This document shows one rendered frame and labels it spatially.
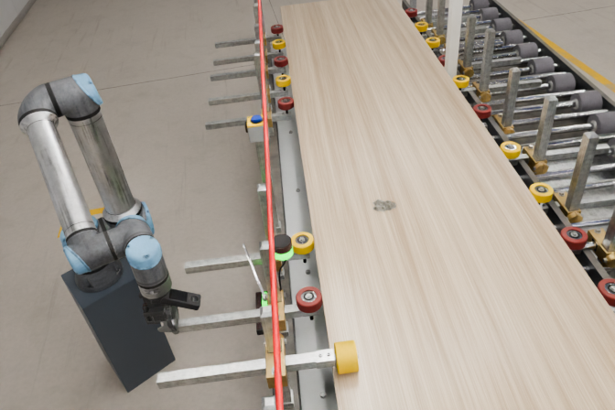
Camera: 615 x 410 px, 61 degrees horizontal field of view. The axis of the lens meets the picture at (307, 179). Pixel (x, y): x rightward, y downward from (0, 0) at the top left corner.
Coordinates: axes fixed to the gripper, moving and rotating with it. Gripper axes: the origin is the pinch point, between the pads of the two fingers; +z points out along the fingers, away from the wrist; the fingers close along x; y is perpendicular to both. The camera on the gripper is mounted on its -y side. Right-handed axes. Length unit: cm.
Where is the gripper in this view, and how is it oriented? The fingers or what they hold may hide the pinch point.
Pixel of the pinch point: (178, 329)
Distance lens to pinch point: 175.5
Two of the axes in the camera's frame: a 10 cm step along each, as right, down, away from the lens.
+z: 0.7, 7.9, 6.0
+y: -9.9, 1.0, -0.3
